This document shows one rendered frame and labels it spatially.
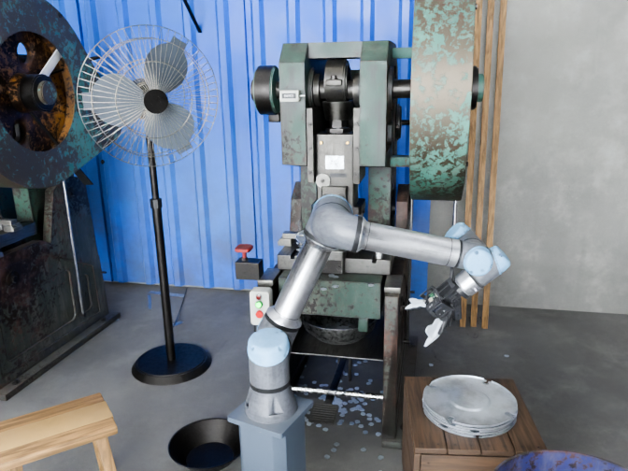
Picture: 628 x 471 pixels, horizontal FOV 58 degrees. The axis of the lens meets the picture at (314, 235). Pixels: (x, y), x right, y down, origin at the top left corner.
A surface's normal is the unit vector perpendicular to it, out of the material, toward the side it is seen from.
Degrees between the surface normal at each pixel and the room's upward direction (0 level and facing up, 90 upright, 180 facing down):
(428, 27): 61
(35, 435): 0
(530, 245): 90
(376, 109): 90
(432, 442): 0
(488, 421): 0
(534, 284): 90
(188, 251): 90
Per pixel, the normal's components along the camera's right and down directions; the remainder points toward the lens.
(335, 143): -0.21, 0.28
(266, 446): -0.47, 0.25
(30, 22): 0.97, 0.05
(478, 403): -0.02, -0.96
